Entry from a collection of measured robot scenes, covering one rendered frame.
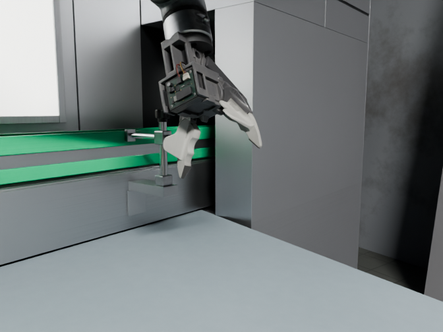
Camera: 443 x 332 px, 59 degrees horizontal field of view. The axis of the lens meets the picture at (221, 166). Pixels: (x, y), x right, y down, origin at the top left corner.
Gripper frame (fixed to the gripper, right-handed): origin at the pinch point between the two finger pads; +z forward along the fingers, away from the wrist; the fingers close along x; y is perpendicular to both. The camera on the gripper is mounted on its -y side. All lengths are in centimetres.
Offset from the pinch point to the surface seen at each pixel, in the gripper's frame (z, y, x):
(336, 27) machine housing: -48, -62, 8
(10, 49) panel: -36, 12, -37
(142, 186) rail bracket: -4.4, -7.4, -25.1
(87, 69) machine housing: -38, -8, -39
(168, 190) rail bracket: -2.1, -8.5, -19.2
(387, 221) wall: 1, -243, -37
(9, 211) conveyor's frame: -0.7, 15.6, -32.7
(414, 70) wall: -85, -217, 12
